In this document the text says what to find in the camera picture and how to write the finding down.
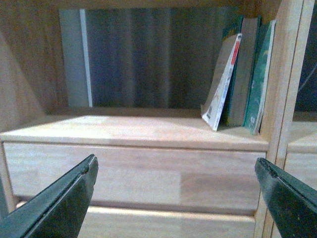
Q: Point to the lower wooden drawer front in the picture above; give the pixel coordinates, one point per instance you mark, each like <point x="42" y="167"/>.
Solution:
<point x="104" y="222"/>

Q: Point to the white red booklet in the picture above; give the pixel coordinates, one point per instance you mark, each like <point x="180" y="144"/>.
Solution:
<point x="211" y="110"/>

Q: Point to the wooden drawer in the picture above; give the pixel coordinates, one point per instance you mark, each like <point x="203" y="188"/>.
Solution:
<point x="104" y="222"/>
<point x="147" y="178"/>

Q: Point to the neighbouring wooden cabinet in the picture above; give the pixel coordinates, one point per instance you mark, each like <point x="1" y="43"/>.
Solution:
<point x="296" y="149"/>

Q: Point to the light wooden bookshelf cabinet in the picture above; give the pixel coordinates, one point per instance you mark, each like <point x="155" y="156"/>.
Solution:
<point x="33" y="98"/>

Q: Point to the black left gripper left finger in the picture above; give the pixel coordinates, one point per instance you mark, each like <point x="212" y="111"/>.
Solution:
<point x="59" y="210"/>

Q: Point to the upper wooden drawer front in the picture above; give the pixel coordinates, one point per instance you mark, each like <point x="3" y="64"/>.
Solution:
<point x="147" y="178"/>

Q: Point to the green thin book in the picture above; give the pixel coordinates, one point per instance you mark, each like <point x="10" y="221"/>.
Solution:
<point x="257" y="93"/>

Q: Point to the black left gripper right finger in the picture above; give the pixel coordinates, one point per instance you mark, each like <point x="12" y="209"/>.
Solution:
<point x="291" y="203"/>

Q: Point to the thick book with green cover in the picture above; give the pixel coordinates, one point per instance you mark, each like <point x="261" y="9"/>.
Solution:
<point x="238" y="92"/>

